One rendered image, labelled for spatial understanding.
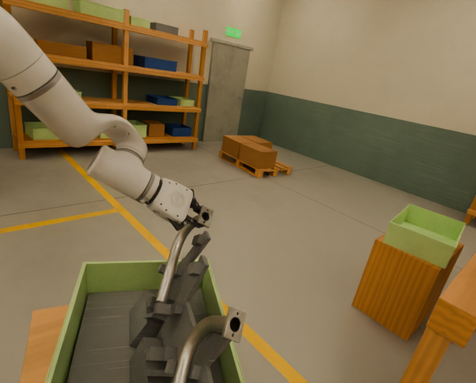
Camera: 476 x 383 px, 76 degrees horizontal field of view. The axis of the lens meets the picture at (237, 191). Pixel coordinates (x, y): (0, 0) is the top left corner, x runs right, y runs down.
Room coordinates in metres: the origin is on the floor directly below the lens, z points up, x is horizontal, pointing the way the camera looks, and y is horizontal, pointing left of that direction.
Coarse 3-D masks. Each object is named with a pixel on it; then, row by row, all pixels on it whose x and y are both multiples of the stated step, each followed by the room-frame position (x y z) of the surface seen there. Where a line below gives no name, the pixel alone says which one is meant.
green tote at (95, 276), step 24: (96, 264) 0.82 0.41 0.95; (120, 264) 0.85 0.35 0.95; (144, 264) 0.87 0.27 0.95; (96, 288) 0.82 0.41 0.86; (120, 288) 0.85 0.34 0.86; (144, 288) 0.87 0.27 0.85; (216, 288) 0.80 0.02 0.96; (72, 312) 0.62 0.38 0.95; (216, 312) 0.73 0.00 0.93; (72, 336) 0.61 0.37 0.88
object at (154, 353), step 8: (160, 304) 0.62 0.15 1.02; (168, 304) 0.64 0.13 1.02; (176, 304) 0.62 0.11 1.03; (160, 312) 0.61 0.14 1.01; (168, 312) 0.62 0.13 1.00; (176, 312) 0.61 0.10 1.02; (152, 352) 0.54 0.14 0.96; (160, 352) 0.55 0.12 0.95; (168, 352) 0.54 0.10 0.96; (176, 352) 0.54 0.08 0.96; (152, 360) 0.53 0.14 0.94; (160, 360) 0.53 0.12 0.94
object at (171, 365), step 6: (168, 360) 0.48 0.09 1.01; (174, 360) 0.47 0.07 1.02; (168, 366) 0.46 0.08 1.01; (174, 366) 0.46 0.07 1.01; (192, 366) 0.47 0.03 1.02; (198, 366) 0.47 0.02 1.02; (168, 372) 0.45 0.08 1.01; (174, 372) 0.46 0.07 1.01; (192, 372) 0.46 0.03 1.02; (198, 372) 0.46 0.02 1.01; (192, 378) 0.45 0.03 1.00; (198, 378) 0.45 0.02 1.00
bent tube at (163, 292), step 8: (200, 208) 0.79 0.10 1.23; (208, 208) 0.80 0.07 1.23; (200, 216) 0.77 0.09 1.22; (208, 216) 0.79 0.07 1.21; (200, 224) 0.76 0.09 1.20; (208, 224) 0.77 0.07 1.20; (184, 232) 0.82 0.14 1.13; (176, 240) 0.81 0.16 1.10; (184, 240) 0.82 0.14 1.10; (176, 248) 0.79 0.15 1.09; (176, 256) 0.77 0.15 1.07; (168, 264) 0.75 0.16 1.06; (176, 264) 0.76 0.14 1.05; (168, 272) 0.73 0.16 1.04; (168, 280) 0.71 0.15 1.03; (160, 288) 0.69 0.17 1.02; (168, 288) 0.70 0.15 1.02; (160, 296) 0.67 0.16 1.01; (168, 296) 0.69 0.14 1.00
